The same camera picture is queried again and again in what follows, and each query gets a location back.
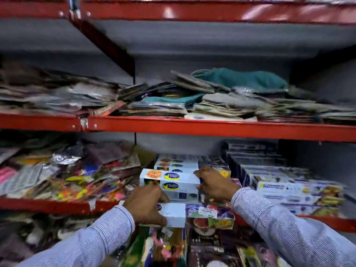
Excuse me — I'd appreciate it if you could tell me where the person's right hand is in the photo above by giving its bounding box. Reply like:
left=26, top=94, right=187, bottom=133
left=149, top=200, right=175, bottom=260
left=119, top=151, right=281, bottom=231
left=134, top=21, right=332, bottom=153
left=193, top=166, right=242, bottom=205

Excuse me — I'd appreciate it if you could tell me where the person's left hand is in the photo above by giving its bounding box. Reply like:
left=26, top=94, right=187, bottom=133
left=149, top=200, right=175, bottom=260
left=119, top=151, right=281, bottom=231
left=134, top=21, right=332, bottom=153
left=122, top=184, right=171, bottom=227

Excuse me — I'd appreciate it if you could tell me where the plain white food box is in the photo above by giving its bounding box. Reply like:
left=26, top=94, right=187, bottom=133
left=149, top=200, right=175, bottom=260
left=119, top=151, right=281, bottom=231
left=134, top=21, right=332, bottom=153
left=119, top=201, right=187, bottom=228

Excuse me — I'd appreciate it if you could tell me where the white food box dark panel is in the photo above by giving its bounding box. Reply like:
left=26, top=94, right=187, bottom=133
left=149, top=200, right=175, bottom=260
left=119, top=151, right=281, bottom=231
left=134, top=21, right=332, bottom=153
left=159, top=182, right=202, bottom=204

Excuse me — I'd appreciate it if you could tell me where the white food box orange picture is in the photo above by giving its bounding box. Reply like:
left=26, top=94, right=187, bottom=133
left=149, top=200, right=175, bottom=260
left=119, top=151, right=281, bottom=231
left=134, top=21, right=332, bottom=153
left=139, top=168, right=201, bottom=187

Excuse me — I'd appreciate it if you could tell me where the person's left forearm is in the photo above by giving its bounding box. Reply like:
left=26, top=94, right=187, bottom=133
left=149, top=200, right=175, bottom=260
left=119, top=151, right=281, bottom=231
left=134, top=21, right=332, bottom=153
left=15, top=205, right=136, bottom=267

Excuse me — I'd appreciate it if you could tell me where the person's right forearm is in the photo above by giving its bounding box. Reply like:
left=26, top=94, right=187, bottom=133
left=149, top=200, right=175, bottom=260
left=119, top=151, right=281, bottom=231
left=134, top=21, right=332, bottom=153
left=230, top=187, right=356, bottom=267

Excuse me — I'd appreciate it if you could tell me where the colourful fruit print box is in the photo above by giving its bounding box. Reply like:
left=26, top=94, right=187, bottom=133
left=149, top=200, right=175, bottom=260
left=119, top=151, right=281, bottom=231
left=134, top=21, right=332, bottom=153
left=185, top=203, right=236, bottom=230

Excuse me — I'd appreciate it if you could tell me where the stack of white food boxes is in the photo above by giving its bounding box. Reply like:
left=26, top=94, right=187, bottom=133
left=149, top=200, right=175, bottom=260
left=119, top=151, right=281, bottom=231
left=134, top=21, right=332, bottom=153
left=154, top=154, right=212, bottom=174

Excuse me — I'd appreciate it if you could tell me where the pile of glossy colourful packets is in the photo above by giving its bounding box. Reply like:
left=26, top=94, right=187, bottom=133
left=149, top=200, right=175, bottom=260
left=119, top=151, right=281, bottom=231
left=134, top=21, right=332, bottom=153
left=111, top=224, right=281, bottom=267

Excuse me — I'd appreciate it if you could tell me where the red shelf beam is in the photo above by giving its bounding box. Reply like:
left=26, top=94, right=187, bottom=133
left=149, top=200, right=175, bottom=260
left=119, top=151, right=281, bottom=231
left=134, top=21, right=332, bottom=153
left=0, top=0, right=70, bottom=19
left=0, top=196, right=121, bottom=216
left=233, top=211, right=356, bottom=233
left=80, top=0, right=356, bottom=26
left=87, top=115, right=356, bottom=143
left=0, top=113, right=82, bottom=133

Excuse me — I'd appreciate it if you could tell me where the stack of blue white boxes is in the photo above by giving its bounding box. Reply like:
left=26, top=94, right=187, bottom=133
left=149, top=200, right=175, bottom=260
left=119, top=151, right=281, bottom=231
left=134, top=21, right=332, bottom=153
left=222, top=140, right=348, bottom=219

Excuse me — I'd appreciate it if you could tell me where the pile of folded cloth packets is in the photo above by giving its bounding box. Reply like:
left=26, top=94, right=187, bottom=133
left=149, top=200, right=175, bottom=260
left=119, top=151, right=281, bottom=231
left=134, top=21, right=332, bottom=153
left=118, top=70, right=356, bottom=125

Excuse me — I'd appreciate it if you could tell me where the pile of colourful toy packets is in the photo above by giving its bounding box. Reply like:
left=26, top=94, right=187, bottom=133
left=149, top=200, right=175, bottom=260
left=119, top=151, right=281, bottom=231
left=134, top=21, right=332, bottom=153
left=0, top=139, right=156, bottom=203

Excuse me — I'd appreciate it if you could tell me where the teal folded cloth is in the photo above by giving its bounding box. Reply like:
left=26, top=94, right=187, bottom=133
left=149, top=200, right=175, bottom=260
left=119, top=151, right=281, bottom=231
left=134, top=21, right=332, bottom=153
left=192, top=68, right=289, bottom=93

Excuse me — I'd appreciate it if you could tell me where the pile of dark packets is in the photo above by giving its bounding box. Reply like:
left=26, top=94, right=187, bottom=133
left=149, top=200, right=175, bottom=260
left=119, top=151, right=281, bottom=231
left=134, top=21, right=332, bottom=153
left=0, top=211, right=106, bottom=267

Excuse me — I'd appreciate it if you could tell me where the pile of grey plastic packets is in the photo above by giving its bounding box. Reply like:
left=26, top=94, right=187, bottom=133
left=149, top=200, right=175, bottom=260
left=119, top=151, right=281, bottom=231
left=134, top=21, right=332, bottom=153
left=0, top=62, right=126, bottom=116

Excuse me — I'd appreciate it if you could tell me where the red diagonal shelf bracket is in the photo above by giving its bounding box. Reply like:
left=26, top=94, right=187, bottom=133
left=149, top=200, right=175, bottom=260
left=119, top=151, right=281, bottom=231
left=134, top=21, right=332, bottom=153
left=72, top=18, right=136, bottom=79

